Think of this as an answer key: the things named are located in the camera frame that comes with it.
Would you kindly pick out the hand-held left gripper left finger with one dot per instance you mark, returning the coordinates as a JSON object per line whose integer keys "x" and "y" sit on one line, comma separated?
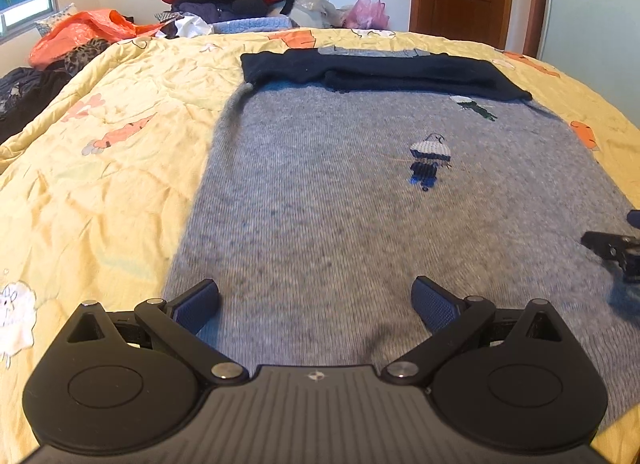
{"x": 197, "y": 305}

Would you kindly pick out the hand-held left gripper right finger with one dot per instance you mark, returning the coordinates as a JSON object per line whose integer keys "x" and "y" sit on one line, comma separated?
{"x": 434, "y": 305}

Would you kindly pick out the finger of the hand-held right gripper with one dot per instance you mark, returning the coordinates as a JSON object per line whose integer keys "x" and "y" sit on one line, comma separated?
{"x": 607, "y": 243}
{"x": 635, "y": 220}

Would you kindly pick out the grey knitted sweater navy sleeves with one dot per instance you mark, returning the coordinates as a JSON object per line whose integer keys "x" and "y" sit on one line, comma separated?
{"x": 320, "y": 204}

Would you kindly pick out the dark clothes heap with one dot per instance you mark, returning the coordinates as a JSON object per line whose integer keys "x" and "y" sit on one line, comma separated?
{"x": 25, "y": 99}

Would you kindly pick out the yellow printed blanket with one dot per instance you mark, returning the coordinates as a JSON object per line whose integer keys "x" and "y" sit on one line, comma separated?
{"x": 110, "y": 184}

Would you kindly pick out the frosted glass wardrobe door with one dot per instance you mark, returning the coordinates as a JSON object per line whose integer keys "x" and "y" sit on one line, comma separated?
{"x": 595, "y": 14}

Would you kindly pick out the leopard print cloth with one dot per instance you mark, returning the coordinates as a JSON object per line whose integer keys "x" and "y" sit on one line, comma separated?
{"x": 85, "y": 54}

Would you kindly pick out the white patterned cloth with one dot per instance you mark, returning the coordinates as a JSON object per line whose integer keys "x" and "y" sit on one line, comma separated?
{"x": 187, "y": 25}

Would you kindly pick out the light blue knitted cloth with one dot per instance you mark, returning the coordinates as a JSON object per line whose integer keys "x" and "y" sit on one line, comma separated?
{"x": 250, "y": 25}

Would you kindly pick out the orange plastic bag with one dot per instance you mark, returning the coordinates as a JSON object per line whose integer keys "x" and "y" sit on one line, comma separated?
{"x": 80, "y": 31}

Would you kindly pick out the navy garment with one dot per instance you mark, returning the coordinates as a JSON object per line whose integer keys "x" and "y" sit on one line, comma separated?
{"x": 225, "y": 8}

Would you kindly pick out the pink plastic bag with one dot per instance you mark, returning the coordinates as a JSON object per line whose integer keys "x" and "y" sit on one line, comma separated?
{"x": 367, "y": 14}

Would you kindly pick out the clear plastic bag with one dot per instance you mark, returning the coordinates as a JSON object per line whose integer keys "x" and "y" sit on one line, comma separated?
{"x": 315, "y": 9}

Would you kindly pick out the window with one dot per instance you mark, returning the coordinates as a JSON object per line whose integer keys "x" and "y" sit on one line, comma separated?
{"x": 25, "y": 13}

